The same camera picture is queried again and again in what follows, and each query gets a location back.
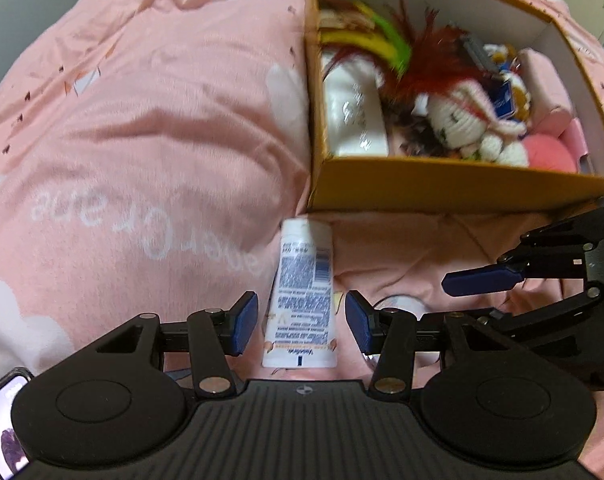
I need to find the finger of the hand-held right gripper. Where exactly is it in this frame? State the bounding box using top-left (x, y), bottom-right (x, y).
top-left (423, 286), bottom-right (604, 347)
top-left (442, 207), bottom-right (604, 297)

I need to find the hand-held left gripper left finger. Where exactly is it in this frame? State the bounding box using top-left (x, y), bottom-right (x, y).
top-left (94, 291), bottom-right (259, 400)

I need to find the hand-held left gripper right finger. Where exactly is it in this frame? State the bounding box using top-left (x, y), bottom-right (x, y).
top-left (345, 291), bottom-right (513, 400)

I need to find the white lotion tube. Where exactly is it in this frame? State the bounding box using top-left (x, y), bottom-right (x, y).
top-left (261, 217), bottom-right (339, 370)

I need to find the orange cardboard box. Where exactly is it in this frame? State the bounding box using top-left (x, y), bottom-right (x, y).
top-left (302, 0), bottom-right (604, 213)

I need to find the pink fluffy pom-pom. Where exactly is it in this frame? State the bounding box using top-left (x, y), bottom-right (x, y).
top-left (524, 132), bottom-right (580, 173)

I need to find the colourful feather toy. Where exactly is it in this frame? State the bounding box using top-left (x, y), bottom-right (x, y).
top-left (318, 0), bottom-right (488, 106)

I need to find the white crochet bunny doll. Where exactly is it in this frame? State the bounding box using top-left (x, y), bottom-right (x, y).
top-left (422, 82), bottom-right (530, 166)

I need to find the dark plastic packet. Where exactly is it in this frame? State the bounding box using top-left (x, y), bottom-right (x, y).
top-left (389, 105), bottom-right (448, 157)

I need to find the pink plastic case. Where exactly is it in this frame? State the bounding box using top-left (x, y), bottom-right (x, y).
top-left (564, 120), bottom-right (595, 176)

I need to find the blue tag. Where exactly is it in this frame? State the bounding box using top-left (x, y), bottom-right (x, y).
top-left (492, 77), bottom-right (520, 121)

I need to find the pink printed blanket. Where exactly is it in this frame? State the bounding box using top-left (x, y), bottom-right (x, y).
top-left (0, 0), bottom-right (604, 480)

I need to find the white bottle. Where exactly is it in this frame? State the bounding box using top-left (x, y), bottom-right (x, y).
top-left (322, 52), bottom-right (390, 157)

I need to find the small grey box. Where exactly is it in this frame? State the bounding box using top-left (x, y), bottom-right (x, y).
top-left (447, 25), bottom-right (498, 68)

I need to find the smartphone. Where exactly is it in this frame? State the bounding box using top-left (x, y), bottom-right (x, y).
top-left (0, 367), bottom-right (35, 480)

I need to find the colourful keychain doll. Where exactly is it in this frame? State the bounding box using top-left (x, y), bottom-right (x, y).
top-left (482, 42), bottom-right (533, 111)

